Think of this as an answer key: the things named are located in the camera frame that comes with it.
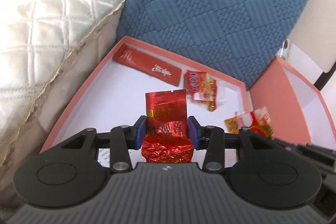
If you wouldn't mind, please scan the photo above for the red foil tea packet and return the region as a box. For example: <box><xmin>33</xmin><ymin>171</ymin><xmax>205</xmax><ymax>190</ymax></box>
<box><xmin>141</xmin><ymin>89</ymin><xmax>194</xmax><ymax>163</ymax></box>

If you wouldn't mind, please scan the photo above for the yellow red snack packet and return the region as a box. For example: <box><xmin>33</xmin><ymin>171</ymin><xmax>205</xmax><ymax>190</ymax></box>
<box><xmin>224</xmin><ymin>107</ymin><xmax>274</xmax><ymax>140</ymax></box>

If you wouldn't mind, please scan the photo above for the shallow pink box lid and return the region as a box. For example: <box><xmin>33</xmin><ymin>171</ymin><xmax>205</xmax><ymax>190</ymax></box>
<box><xmin>43</xmin><ymin>36</ymin><xmax>249</xmax><ymax>167</ymax></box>

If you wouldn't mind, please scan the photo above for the red orange candy packet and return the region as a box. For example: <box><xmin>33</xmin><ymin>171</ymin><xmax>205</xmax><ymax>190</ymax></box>
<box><xmin>183</xmin><ymin>71</ymin><xmax>226</xmax><ymax>112</ymax></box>

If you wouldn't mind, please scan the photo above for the deep pink storage box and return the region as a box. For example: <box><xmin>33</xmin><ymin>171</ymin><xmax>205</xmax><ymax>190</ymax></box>
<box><xmin>249</xmin><ymin>57</ymin><xmax>335</xmax><ymax>150</ymax></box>

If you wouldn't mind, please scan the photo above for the long red sachet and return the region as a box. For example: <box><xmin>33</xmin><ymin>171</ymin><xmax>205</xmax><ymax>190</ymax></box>
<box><xmin>113</xmin><ymin>44</ymin><xmax>182</xmax><ymax>86</ymax></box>

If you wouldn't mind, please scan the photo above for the blue textured chair cushion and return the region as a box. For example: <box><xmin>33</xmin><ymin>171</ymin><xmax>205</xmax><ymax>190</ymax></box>
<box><xmin>117</xmin><ymin>0</ymin><xmax>308</xmax><ymax>88</ymax></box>

